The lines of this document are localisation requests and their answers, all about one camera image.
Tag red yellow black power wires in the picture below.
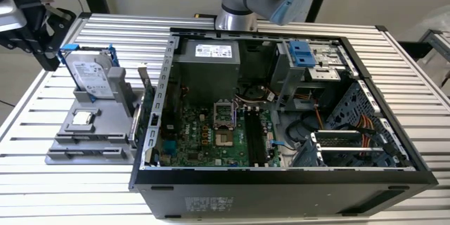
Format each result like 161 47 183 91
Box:
294 89 314 100

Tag black metal bracket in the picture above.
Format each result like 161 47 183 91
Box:
396 40 435 60

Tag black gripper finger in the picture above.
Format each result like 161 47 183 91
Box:
43 7 77 72
0 31 51 72

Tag black internal data cable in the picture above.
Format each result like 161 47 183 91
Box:
286 112 313 149

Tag beige yellow wire bundle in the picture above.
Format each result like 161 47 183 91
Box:
234 93 280 104

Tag metal optical drive cage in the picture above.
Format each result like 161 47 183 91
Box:
273 39 345 110

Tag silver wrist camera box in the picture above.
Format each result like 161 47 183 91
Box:
0 0 29 31

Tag silver hard disk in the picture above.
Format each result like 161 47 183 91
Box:
66 50 117 97

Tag thin orange wire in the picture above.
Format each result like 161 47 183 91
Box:
314 104 325 131

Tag metal socket cover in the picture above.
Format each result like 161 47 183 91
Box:
213 97 237 129

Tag black open PC case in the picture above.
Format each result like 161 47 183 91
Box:
129 26 440 220

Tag blue plastic drive latch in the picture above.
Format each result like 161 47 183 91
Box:
288 40 316 68

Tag wire locking lever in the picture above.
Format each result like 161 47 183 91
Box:
233 100 242 131

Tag orange yellow red ribbon wires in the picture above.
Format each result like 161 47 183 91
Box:
357 115 377 150

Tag RAM stick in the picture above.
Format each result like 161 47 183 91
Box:
51 149 123 156
58 134 125 142

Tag green graphics card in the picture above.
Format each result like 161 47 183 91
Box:
129 62 158 148

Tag green motherboard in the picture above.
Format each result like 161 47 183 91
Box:
158 98 284 168

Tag metal disk bay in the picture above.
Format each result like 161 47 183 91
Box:
292 129 386 168

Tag silver CPU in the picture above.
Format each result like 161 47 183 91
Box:
73 111 95 126

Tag CPU socket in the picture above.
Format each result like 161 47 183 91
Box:
213 129 237 148

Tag grey power supply unit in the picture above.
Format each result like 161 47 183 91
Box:
174 39 242 104

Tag grey parts rack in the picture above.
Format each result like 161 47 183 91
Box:
45 66 142 165

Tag metal frame side table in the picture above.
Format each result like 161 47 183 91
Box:
417 28 450 62

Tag blue disk carrier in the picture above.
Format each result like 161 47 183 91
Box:
57 41 119 103

